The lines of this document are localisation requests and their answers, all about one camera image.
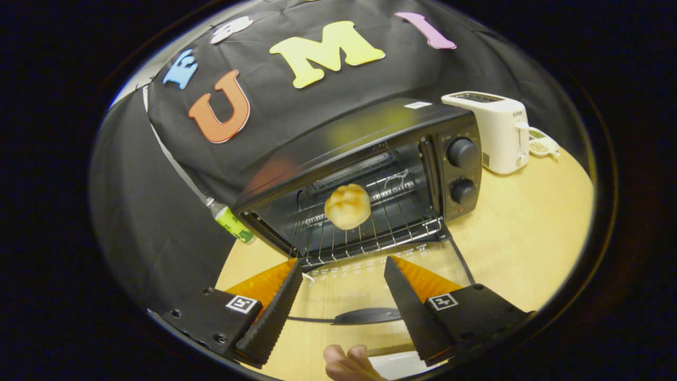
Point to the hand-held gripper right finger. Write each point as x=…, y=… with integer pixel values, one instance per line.
x=412, y=320

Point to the small white snack dish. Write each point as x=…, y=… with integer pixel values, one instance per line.
x=542, y=145

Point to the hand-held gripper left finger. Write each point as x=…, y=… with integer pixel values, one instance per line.
x=272, y=320

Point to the white pop-up toaster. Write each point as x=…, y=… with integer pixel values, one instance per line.
x=500, y=135

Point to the white plate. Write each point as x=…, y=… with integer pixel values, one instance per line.
x=402, y=365

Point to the green label drink bottle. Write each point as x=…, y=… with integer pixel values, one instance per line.
x=232, y=222

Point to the golden bread bun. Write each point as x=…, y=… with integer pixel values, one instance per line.
x=347, y=207

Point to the black toaster oven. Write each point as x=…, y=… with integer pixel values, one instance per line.
x=359, y=132

